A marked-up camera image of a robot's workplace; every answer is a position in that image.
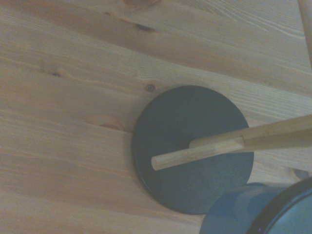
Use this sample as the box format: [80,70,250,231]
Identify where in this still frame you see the wooden mug tree black base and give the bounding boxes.
[131,0,312,215]

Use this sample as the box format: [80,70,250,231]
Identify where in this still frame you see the blue enamel mug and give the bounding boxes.
[199,176,312,234]

